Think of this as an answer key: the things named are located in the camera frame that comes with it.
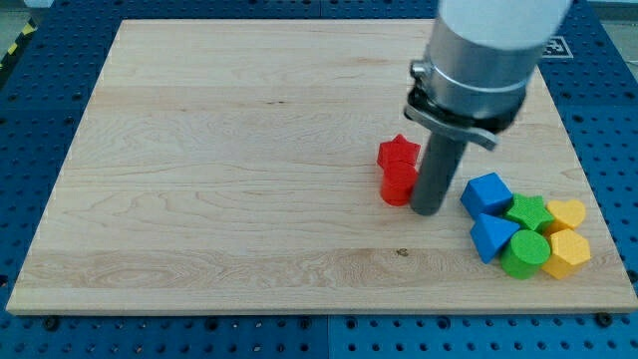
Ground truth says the yellow black hazard tape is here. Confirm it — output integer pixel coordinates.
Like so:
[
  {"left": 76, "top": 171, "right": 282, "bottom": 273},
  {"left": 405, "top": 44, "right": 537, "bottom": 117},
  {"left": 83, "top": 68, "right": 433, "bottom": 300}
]
[{"left": 1, "top": 18, "right": 38, "bottom": 72}]

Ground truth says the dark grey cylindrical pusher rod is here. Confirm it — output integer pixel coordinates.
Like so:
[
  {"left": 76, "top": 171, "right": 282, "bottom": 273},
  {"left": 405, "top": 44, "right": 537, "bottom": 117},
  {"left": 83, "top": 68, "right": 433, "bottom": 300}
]
[{"left": 410, "top": 133, "right": 467, "bottom": 215}]

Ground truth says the green cylinder block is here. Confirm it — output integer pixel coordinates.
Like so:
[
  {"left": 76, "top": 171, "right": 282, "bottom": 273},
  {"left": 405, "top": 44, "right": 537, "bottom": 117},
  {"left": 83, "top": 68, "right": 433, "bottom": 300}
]
[{"left": 499, "top": 229, "right": 551, "bottom": 279}]

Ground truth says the blue cube block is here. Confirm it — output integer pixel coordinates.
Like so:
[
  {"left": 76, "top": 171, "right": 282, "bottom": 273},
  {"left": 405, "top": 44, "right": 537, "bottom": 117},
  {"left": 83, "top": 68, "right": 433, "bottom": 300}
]
[{"left": 460, "top": 173, "right": 513, "bottom": 219}]

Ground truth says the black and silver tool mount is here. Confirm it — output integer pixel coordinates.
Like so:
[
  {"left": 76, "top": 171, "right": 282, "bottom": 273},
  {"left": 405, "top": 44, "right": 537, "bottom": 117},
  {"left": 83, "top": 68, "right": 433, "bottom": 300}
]
[{"left": 404, "top": 87, "right": 524, "bottom": 151}]

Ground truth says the yellow heart block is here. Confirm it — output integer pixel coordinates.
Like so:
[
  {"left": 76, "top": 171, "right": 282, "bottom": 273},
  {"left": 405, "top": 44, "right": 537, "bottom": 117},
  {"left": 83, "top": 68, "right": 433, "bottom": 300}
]
[{"left": 543, "top": 199, "right": 586, "bottom": 235}]

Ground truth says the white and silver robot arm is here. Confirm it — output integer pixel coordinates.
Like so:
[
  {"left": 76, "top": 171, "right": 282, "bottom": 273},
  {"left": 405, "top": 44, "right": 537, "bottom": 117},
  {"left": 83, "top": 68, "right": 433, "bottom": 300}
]
[{"left": 404, "top": 0, "right": 572, "bottom": 215}]

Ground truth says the black and white fiducial marker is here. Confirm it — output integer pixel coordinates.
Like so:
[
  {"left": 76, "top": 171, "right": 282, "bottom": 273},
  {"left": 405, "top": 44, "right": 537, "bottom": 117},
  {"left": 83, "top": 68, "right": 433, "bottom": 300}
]
[{"left": 542, "top": 36, "right": 573, "bottom": 59}]

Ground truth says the yellow hexagon block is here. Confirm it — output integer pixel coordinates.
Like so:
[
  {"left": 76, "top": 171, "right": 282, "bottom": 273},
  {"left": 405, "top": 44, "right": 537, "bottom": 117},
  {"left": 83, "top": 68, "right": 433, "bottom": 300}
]
[{"left": 541, "top": 229, "right": 592, "bottom": 279}]

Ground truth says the red cylinder block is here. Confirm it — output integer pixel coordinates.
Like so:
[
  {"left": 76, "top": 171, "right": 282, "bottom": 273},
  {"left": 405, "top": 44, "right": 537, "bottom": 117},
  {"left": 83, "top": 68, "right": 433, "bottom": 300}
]
[{"left": 380, "top": 162, "right": 418, "bottom": 206}]

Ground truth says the blue triangle block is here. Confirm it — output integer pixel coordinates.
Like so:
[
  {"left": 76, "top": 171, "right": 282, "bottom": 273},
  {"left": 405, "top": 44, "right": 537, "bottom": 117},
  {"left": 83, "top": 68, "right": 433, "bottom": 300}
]
[{"left": 470, "top": 213, "right": 520, "bottom": 264}]

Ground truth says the light wooden board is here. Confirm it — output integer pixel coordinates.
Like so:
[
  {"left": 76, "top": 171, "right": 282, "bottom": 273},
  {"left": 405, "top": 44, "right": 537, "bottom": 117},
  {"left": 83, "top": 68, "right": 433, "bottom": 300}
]
[{"left": 7, "top": 20, "right": 637, "bottom": 315}]

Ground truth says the red star block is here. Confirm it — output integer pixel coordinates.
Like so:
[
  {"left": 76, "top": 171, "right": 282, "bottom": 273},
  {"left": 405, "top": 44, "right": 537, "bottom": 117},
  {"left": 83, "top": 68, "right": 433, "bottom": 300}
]
[{"left": 377, "top": 134, "right": 421, "bottom": 169}]

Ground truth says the green star block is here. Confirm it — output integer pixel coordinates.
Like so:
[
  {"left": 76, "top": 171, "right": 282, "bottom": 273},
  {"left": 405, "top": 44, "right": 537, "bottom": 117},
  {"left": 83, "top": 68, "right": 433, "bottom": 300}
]
[{"left": 503, "top": 192, "right": 554, "bottom": 233}]

